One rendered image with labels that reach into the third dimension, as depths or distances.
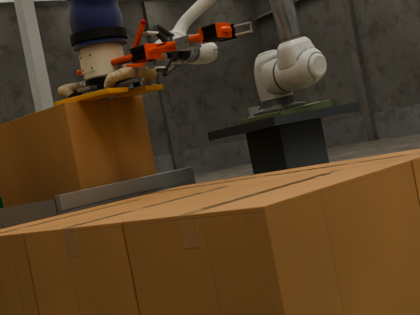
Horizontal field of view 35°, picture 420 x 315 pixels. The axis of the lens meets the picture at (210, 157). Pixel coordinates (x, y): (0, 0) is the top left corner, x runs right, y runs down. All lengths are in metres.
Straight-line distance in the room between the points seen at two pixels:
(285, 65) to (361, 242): 1.52
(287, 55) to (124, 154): 0.80
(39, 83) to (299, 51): 3.47
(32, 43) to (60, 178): 3.40
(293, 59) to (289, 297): 1.72
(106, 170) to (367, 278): 1.45
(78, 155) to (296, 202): 1.45
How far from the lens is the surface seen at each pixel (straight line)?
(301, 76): 2.79
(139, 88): 2.62
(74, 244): 1.60
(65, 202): 2.42
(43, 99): 5.88
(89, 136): 2.61
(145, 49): 2.46
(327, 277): 1.31
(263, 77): 2.96
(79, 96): 2.60
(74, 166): 2.57
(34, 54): 5.94
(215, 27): 2.23
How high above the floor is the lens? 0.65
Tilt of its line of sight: level
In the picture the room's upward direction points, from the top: 11 degrees counter-clockwise
